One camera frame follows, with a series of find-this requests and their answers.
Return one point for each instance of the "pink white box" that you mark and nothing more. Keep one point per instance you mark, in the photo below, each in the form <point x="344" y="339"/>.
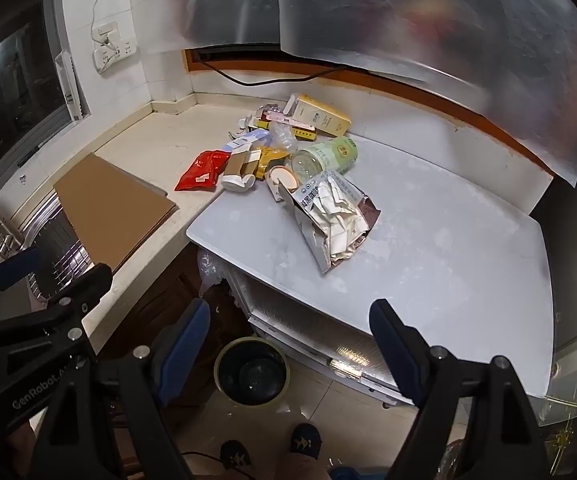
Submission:
<point x="271" y="113"/>

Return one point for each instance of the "window with grey frame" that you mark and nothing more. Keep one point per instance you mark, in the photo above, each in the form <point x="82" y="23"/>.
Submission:
<point x="39" y="95"/>

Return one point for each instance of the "blue slipper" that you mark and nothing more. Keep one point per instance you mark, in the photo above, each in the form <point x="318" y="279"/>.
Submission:
<point x="306" y="440"/>
<point x="234" y="456"/>

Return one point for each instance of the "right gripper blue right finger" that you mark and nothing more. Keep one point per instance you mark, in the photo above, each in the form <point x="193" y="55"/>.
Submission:
<point x="403" y="348"/>

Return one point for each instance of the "yellow cream carton box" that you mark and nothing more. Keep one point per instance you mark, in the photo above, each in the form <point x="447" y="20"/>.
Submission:
<point x="320" y="115"/>

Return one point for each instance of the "right blue slipper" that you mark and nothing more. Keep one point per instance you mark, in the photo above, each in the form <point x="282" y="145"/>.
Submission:
<point x="306" y="440"/>

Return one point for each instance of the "round trash bin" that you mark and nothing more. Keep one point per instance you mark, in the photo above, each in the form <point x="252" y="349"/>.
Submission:
<point x="252" y="372"/>

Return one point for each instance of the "left blue slipper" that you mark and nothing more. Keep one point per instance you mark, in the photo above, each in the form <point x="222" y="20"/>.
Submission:
<point x="234" y="456"/>

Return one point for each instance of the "brown sleeved paper cup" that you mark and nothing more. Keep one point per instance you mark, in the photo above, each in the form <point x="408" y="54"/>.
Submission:
<point x="239" y="174"/>

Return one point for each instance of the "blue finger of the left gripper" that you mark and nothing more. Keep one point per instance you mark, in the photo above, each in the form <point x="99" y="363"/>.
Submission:
<point x="13" y="269"/>
<point x="80" y="297"/>

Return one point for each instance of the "brown cardboard sheet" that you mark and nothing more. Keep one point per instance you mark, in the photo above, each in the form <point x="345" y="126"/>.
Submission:
<point x="112" y="212"/>

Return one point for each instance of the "yellow long narrow box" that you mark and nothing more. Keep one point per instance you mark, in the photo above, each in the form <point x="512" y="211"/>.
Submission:
<point x="300" y="133"/>

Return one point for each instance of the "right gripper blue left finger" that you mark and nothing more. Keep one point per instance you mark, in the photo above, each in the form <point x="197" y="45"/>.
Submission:
<point x="176" y="348"/>

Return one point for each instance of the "pink trouser legs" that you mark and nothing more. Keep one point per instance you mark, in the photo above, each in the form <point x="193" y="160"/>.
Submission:
<point x="290" y="466"/>

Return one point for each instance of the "red snack packet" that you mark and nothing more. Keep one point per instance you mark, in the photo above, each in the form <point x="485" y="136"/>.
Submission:
<point x="204" y="172"/>

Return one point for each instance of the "white round lid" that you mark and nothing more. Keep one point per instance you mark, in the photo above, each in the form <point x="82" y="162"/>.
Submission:
<point x="281" y="175"/>

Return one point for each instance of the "yellow brown wrapper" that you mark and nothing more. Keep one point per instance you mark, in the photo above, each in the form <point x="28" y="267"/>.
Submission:
<point x="270" y="157"/>

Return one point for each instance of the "white wall socket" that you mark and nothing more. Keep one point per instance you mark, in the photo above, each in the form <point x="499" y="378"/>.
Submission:
<point x="110" y="47"/>

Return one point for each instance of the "crumpled clear plastic bag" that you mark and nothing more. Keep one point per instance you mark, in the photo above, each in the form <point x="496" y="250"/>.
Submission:
<point x="213" y="270"/>

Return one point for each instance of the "translucent plastic sheet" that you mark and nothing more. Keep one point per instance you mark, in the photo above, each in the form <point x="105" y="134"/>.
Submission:
<point x="512" y="61"/>

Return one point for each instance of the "steel dish rack sink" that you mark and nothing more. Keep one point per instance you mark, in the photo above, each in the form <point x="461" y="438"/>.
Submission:
<point x="63" y="257"/>

